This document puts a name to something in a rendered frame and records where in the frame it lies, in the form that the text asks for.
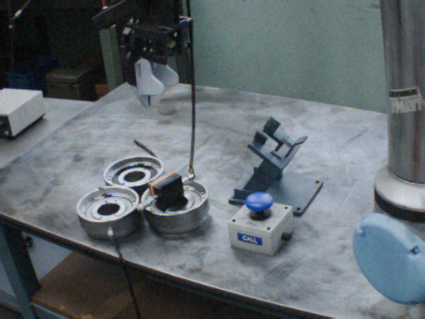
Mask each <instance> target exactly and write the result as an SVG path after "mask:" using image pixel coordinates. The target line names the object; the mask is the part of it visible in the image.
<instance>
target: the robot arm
mask: <svg viewBox="0 0 425 319"><path fill-rule="evenodd" d="M379 6H380V17H381V28H382V31H383V54H384V68H385V85H386V106H387V115H388V160H387V161H385V163H384V164H383V165H380V166H379V168H378V170H377V172H376V174H375V176H374V210H373V212H372V213H369V214H367V215H364V216H363V217H362V218H361V219H360V222H359V223H358V224H357V225H356V227H355V229H354V231H353V236H352V249H353V252H354V257H355V260H356V262H357V265H359V269H360V270H361V272H362V273H363V275H364V276H365V277H366V278H367V280H368V281H369V283H370V285H371V286H373V288H375V289H376V290H377V291H378V292H380V294H382V295H383V296H385V297H386V298H387V299H390V300H391V301H394V302H396V303H400V304H404V305H415V304H418V303H420V302H423V303H425V0H379ZM141 8H142V12H139V13H138V14H136V15H134V16H132V17H129V18H128V23H126V27H125V29H124V32H123V38H122V45H121V46H120V48H121V60H120V62H121V67H122V69H123V73H124V75H125V79H126V81H127V82H128V84H129V86H130V87H131V89H132V91H133V92H134V94H135V96H136V98H137V99H138V100H139V101H140V102H141V104H142V105H143V106H146V107H148V106H151V105H152V101H153V98H154V96H161V95H162V94H163V93H164V87H165V86H175V85H177V84H178V75H177V74H176V73H175V72H174V71H173V70H171V69H169V67H168V61H167V58H168V57H169V56H171V57H172V56H175V55H181V56H182V55H183V54H186V53H187V52H188V49H193V18H191V17H182V16H180V11H179V8H180V0H124V1H122V2H119V3H118V4H117V5H114V6H113V4H112V5H110V6H109V7H104V8H102V11H100V12H98V15H97V16H95V17H93V18H92V21H93V23H94V24H95V26H96V29H97V31H99V30H102V29H104V28H105V29H107V28H109V27H114V26H115V25H116V23H118V22H121V20H120V19H121V18H123V17H126V16H128V15H130V14H131V13H132V12H136V11H138V10H139V9H141ZM188 27H190V38H191V41H188ZM140 56H141V57H142V58H141V59H139V57H140Z"/></svg>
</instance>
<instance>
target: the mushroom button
mask: <svg viewBox="0 0 425 319"><path fill-rule="evenodd" d="M273 203H274V199H273V198H272V196H271V195H270V194H269V193H254V194H250V195H248V196H247V200H246V208H248V209H250V210H252V211H256V213H258V214H263V213H265V210H267V209H269V208H270V207H271V206H272V205H273Z"/></svg>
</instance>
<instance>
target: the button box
mask: <svg viewBox="0 0 425 319"><path fill-rule="evenodd" d="M293 223H294V220H293V209H292V207H291V206H288V205H285V204H275V203H273V205H272V206H271V207H270V208H269V209H267V210H265V213H263V214H258V213H256V211H252V210H250V209H248V208H246V205H244V206H243V207H242V208H241V209H239V210H238V212H237V214H236V215H234V216H233V217H232V218H231V219H230V221H229V222H227V224H228V230H229V242H230V247H231V248H235V249H241V250H244V251H248V252H249V253H258V254H261V255H263V256H269V257H273V256H274V255H275V254H276V253H277V250H278V249H280V248H281V246H282V245H283V244H284V243H285V241H287V242H289V241H290V240H291V234H292V232H294V230H293Z"/></svg>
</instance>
